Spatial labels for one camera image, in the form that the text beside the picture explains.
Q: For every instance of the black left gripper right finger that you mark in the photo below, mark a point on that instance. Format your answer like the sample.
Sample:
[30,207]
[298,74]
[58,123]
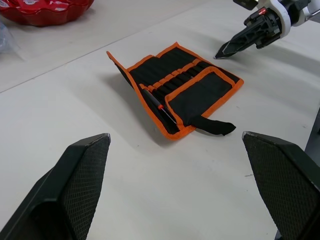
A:
[285,185]

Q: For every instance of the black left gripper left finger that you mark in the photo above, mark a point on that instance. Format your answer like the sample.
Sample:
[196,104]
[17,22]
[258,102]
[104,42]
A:
[75,190]

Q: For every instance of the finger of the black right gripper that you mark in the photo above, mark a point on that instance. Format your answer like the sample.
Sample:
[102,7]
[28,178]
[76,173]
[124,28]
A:
[246,37]
[267,41]

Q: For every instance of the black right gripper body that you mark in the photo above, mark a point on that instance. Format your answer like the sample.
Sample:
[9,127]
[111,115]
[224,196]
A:
[271,22]

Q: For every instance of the black and orange tool roll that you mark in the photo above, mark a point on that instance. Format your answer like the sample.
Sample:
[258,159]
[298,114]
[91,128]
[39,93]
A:
[200,97]

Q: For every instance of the grey metal panel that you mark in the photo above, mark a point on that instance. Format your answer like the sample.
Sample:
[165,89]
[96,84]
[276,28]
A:
[313,130]

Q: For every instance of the clear plastic bag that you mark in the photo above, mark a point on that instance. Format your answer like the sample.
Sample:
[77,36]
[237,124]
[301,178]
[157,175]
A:
[6,42]

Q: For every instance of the red scalloped bowl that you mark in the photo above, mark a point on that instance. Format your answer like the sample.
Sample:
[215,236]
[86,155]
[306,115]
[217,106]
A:
[42,12]

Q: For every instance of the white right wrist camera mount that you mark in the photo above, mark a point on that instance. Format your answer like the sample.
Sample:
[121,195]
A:
[283,13]

